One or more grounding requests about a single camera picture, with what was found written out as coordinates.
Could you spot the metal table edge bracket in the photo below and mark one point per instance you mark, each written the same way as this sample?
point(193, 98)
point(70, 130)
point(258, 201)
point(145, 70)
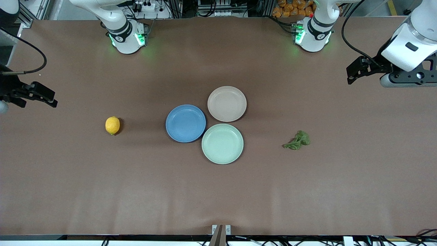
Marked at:
point(221, 234)

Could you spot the white power strip with plugs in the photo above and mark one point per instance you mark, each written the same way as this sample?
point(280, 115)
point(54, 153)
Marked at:
point(149, 6)

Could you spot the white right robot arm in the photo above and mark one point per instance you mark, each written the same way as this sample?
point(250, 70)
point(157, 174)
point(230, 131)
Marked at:
point(124, 32)

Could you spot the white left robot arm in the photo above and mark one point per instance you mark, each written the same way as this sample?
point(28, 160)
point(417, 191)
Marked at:
point(315, 34)

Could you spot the bag of orange items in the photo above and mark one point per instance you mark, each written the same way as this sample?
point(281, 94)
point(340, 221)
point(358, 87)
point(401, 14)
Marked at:
point(290, 8)

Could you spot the yellow lemon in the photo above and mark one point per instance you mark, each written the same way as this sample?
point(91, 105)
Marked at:
point(112, 125)

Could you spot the beige plate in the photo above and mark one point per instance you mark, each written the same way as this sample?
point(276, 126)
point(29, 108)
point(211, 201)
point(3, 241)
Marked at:
point(227, 104)

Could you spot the long white power strip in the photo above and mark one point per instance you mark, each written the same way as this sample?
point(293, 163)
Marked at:
point(227, 13)

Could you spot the pale green plate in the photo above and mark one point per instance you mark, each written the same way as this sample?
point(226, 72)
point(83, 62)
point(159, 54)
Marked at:
point(222, 144)

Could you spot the blue plate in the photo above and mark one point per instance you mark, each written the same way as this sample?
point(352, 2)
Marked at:
point(186, 123)

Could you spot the green lettuce leaf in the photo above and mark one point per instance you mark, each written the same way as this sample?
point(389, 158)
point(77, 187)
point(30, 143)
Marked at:
point(298, 140)

